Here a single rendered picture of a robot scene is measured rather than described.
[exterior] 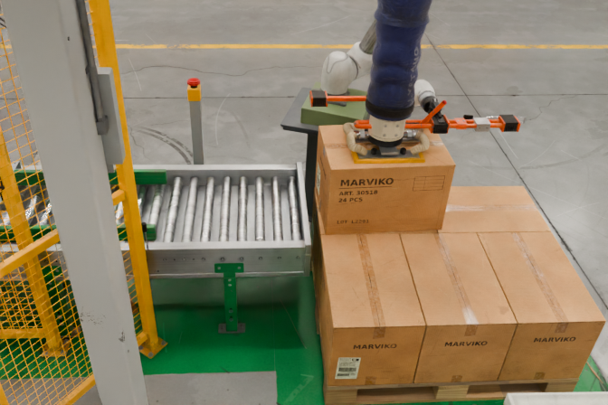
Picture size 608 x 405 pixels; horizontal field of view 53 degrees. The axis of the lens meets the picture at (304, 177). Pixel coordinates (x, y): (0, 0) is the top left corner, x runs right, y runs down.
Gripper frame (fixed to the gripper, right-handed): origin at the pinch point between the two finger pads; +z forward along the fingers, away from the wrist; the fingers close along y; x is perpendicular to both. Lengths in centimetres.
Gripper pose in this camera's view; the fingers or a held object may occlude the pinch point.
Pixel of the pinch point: (439, 123)
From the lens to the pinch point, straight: 300.7
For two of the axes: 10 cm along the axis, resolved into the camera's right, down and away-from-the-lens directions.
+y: -0.4, 8.2, 5.7
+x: -10.0, 0.1, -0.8
